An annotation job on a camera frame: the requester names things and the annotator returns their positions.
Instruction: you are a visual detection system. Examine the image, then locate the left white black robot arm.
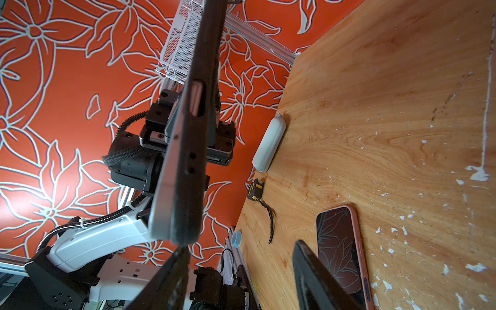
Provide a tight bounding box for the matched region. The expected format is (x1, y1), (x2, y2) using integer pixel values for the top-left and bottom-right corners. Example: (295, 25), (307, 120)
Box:
(25, 92), (235, 309)

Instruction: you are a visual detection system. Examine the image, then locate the white mesh wall basket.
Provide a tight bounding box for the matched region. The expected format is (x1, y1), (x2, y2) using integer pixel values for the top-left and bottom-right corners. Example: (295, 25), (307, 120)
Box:
(156, 0), (205, 85)

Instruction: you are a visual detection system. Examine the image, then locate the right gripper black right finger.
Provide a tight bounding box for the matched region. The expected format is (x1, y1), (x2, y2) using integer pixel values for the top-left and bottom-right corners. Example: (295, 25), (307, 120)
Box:
(292, 240), (364, 309)

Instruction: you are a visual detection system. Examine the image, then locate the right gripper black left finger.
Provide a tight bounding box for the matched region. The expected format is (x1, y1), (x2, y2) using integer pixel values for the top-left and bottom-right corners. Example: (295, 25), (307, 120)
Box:
(127, 247), (191, 310)

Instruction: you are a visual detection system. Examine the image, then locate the small yellow black tape measure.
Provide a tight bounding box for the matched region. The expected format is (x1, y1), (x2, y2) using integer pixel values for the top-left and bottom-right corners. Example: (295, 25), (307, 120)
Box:
(247, 178), (264, 202)

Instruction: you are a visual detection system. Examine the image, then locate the blue bottle cap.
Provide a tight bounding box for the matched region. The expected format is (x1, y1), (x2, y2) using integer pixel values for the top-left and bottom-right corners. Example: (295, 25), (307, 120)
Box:
(231, 231), (242, 249)

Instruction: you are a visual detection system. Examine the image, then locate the grey-green glasses case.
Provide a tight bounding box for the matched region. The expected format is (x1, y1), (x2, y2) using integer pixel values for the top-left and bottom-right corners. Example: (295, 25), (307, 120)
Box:
(252, 114), (287, 173)

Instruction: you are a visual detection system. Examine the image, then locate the black phone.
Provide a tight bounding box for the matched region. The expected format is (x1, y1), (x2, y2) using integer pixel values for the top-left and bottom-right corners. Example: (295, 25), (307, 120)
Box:
(316, 205), (375, 309)
(149, 81), (206, 246)

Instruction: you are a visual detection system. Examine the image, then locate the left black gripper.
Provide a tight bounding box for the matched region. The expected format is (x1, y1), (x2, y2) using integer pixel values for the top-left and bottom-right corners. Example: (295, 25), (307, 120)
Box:
(139, 90), (236, 166)

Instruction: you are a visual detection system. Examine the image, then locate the small black cable on table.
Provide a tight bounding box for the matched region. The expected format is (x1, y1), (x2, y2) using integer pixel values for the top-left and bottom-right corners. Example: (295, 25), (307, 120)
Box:
(257, 197), (276, 244)

